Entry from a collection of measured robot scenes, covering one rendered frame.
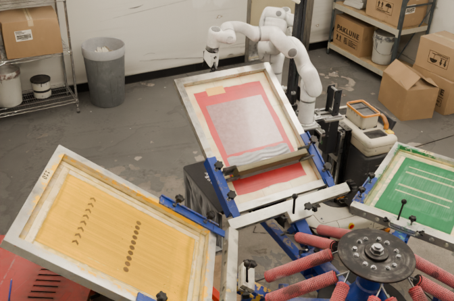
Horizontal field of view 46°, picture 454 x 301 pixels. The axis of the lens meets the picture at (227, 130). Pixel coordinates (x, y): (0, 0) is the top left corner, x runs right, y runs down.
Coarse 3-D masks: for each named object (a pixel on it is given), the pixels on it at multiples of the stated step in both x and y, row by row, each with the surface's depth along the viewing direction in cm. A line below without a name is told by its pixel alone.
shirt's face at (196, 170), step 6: (186, 168) 317; (192, 168) 317; (198, 168) 317; (204, 168) 317; (192, 174) 311; (198, 174) 312; (198, 180) 306; (204, 180) 306; (204, 186) 301; (210, 186) 302; (210, 192) 297; (210, 198) 292; (216, 198) 292; (216, 204) 288; (222, 210) 284
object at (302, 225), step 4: (304, 220) 254; (292, 224) 255; (296, 224) 252; (300, 224) 253; (304, 224) 253; (296, 228) 252; (300, 228) 251; (304, 228) 252; (308, 228) 253; (296, 232) 253; (304, 232) 251; (308, 232) 252; (300, 244) 252; (304, 244) 249
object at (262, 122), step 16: (240, 96) 291; (256, 96) 294; (240, 112) 286; (256, 112) 289; (272, 112) 292; (256, 128) 283; (272, 128) 286; (256, 144) 278; (272, 144) 281; (288, 144) 284; (272, 176) 272; (288, 176) 274
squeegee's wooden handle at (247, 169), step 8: (296, 152) 270; (304, 152) 272; (264, 160) 262; (272, 160) 264; (280, 160) 265; (288, 160) 270; (240, 168) 256; (248, 168) 258; (256, 168) 261; (264, 168) 266
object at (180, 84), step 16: (256, 64) 301; (176, 80) 280; (192, 80) 283; (208, 80) 288; (272, 80) 298; (192, 112) 273; (288, 112) 290; (192, 128) 272; (208, 144) 266; (304, 144) 283; (320, 176) 276; (288, 192) 265; (304, 192) 270; (240, 208) 254; (256, 208) 259
